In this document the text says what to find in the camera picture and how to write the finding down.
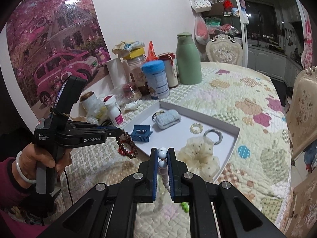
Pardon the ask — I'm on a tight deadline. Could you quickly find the dark red bead bracelet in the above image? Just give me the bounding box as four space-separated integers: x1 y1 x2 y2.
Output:
116 128 138 160

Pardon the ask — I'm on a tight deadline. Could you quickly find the white pearl bead necklace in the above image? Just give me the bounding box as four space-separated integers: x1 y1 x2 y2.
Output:
157 146 172 194

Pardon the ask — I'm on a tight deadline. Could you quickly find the person's left hand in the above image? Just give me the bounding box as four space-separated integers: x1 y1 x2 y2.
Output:
16 143 72 180

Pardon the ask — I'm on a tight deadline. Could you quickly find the white pink label bottle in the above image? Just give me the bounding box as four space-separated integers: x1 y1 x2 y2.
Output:
104 95 124 126

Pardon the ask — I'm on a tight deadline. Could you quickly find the blue hair claw clip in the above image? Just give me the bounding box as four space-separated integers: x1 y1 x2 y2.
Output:
130 125 153 143

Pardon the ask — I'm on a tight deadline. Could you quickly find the brown lid white jar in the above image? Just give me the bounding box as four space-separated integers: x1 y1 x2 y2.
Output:
79 91 103 121

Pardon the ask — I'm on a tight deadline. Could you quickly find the cream dotted organza scrunchie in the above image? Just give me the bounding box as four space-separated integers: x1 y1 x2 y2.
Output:
176 136 220 182

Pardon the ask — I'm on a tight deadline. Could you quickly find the clear bag of snacks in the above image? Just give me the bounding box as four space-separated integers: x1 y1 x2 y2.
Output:
111 82 142 106

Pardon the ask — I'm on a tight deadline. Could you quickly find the jade white bangle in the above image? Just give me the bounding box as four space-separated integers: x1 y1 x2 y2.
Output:
15 150 37 185

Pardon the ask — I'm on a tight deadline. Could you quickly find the white shallow tray box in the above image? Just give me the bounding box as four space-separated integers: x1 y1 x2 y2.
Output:
122 101 240 183

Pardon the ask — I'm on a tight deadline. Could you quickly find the light blue fluffy scrunchie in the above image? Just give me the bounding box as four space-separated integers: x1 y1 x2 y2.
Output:
152 109 181 130

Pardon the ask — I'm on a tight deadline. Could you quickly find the yellow lid glass jar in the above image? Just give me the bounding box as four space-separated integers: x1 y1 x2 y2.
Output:
123 48 149 96

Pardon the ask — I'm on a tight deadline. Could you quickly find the blue lid white canister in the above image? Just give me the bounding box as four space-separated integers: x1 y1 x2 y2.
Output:
141 60 169 99

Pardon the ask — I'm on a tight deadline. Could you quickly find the crumpled paper packet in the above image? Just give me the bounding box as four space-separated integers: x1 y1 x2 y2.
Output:
112 41 145 58

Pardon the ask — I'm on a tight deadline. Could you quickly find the red lid white tumbler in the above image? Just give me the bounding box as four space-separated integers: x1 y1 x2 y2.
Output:
158 52 178 89

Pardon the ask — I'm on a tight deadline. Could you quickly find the pink bear car poster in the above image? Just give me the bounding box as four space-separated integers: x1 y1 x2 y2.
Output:
7 0 110 115

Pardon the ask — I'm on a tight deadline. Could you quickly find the green thermos flask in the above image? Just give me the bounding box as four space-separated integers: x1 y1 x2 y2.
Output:
176 32 202 85

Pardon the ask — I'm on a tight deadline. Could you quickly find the quilted patchwork tablecloth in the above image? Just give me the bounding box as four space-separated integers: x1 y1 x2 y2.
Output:
53 64 292 229

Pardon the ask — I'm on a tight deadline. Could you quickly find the red plastic bag hanging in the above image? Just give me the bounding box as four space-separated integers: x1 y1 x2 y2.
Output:
195 14 210 45

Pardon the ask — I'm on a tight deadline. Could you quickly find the cream ornate chair far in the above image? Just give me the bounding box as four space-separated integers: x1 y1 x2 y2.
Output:
206 34 243 66

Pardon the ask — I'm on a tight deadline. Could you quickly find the cream ornate chair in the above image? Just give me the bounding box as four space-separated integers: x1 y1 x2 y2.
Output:
206 34 243 66
286 66 317 159

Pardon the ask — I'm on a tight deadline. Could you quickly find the cream ornate chair right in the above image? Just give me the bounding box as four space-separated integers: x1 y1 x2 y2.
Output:
286 66 317 159

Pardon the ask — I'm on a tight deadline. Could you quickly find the silver mesh bracelet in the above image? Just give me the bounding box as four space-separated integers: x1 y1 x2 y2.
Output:
203 128 224 145

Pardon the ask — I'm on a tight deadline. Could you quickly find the pearly spiral hair tie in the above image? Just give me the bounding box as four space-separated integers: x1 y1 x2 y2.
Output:
189 122 204 134

